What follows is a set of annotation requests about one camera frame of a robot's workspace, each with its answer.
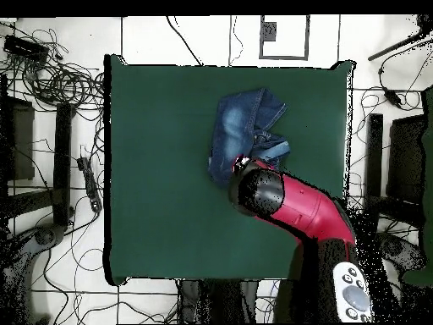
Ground grey square frame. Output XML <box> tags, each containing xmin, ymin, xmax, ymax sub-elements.
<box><xmin>259</xmin><ymin>14</ymin><xmax>310</xmax><ymax>61</ymax></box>

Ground black power strip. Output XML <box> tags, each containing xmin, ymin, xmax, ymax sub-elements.
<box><xmin>76</xmin><ymin>157</ymin><xmax>103</xmax><ymax>213</ymax></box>

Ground black flat box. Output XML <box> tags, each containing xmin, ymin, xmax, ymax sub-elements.
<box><xmin>3</xmin><ymin>34</ymin><xmax>50</xmax><ymax>62</ymax></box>

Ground small grey square plate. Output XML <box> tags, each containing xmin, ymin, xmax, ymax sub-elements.
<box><xmin>261</xmin><ymin>21</ymin><xmax>277</xmax><ymax>42</ymax></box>

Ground grey wheeled stand base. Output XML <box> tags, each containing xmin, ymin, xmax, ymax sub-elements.
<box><xmin>375</xmin><ymin>231</ymin><xmax>427</xmax><ymax>275</ymax></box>
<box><xmin>0</xmin><ymin>223</ymin><xmax>67</xmax><ymax>324</ymax></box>

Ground black power adapter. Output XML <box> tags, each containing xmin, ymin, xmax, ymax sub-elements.
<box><xmin>383</xmin><ymin>86</ymin><xmax>403</xmax><ymax>109</ymax></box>

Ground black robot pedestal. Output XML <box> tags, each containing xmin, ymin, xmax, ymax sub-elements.
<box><xmin>177</xmin><ymin>278</ymin><xmax>260</xmax><ymax>324</ymax></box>

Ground dark rectangular panel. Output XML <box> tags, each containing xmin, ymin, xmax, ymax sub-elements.
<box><xmin>385</xmin><ymin>114</ymin><xmax>429</xmax><ymax>204</ymax></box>
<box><xmin>4</xmin><ymin>96</ymin><xmax>36</xmax><ymax>182</ymax></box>

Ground dark green table cloth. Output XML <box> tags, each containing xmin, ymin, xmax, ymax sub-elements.
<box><xmin>103</xmin><ymin>53</ymin><xmax>356</xmax><ymax>287</ymax></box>

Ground blue denim jeans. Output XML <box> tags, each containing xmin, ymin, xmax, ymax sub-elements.
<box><xmin>206</xmin><ymin>87</ymin><xmax>292</xmax><ymax>190</ymax></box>

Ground black upright stand bar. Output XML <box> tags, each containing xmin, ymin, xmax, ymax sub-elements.
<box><xmin>52</xmin><ymin>102</ymin><xmax>74</xmax><ymax>228</ymax></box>
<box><xmin>363</xmin><ymin>113</ymin><xmax>384</xmax><ymax>234</ymax></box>

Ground black cable tangle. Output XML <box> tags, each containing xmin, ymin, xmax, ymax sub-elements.
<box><xmin>0</xmin><ymin>26</ymin><xmax>106</xmax><ymax>113</ymax></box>

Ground black tripod pole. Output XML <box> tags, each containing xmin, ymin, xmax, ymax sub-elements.
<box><xmin>367</xmin><ymin>14</ymin><xmax>433</xmax><ymax>62</ymax></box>

